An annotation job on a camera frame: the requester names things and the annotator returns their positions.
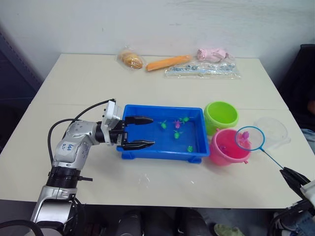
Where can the green toy fish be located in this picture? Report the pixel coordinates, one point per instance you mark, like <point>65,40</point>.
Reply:
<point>176,134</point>
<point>163,125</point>
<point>189,148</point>
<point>185,119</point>

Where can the clear bag of small parts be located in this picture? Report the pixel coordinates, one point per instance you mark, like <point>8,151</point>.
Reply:
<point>201,71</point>

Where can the green plastic bucket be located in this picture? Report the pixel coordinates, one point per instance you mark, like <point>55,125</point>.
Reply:
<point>209,125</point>

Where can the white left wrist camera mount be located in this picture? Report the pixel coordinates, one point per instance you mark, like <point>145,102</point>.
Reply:
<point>112,113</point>

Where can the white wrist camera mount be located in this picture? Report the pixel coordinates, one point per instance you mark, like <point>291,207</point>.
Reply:
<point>112,113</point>
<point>310,191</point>

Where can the orange carrot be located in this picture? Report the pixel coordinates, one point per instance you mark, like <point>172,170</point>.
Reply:
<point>167,62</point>

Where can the bystander in black top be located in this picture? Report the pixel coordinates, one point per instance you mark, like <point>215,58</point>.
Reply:
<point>300,81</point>

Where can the bread bun in clear bag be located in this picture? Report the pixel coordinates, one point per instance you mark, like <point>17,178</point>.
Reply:
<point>131,60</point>

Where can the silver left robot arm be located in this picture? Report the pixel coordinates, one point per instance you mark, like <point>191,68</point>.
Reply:
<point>73,137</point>

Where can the blue plastic tub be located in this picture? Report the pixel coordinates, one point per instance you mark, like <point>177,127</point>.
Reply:
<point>160,154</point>

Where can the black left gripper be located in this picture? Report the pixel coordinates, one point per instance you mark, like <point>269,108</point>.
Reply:
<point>115,137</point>

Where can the purple toy fish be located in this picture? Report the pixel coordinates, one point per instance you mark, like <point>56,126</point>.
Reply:
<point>245,135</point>
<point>222,147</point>
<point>176,124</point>

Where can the dark rounded shape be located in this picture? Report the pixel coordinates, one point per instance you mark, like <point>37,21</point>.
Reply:
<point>194,222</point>
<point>131,223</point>

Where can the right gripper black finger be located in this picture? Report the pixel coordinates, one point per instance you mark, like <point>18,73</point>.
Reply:
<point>291,182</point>
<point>296,175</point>

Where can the pink plastic bucket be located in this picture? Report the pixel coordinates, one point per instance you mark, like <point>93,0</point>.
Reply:
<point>219,155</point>

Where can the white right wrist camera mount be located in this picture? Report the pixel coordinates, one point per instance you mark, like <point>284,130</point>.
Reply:
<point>310,191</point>

